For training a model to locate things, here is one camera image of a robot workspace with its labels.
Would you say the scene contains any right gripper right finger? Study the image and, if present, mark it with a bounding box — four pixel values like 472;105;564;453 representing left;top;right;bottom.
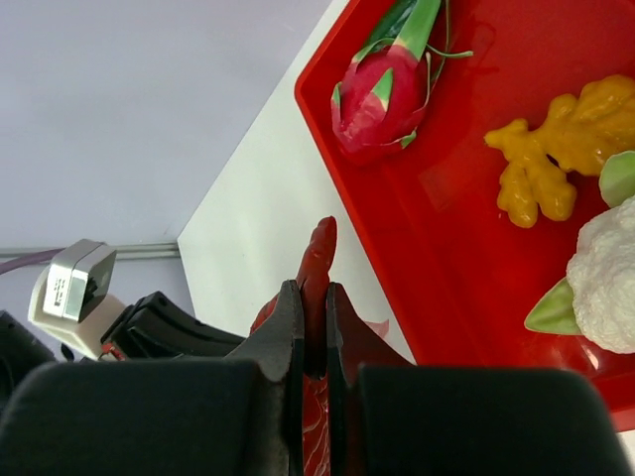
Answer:
325;283;412;475

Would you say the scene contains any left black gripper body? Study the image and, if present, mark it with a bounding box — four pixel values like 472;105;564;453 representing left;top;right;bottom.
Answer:
28;292;244;361

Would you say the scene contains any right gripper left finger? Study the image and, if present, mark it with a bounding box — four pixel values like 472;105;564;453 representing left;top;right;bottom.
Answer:
227;280;304;475

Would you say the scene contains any yellow ginger root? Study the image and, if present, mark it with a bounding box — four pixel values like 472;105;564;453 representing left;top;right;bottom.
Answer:
484;74;634;228

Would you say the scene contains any red plastic tray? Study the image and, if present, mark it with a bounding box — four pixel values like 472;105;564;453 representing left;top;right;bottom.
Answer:
295;0;634;430

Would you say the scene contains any pink dragon fruit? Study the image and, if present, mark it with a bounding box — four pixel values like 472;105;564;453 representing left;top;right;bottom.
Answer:
330;1;473;167

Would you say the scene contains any white cauliflower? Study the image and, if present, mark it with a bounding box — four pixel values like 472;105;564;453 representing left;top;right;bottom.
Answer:
525;151;634;354

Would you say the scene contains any left aluminium frame post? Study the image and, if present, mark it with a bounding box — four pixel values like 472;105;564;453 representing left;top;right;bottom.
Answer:
1;242;181;261

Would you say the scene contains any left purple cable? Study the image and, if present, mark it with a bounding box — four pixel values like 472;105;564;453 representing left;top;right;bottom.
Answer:
0;250;56;274

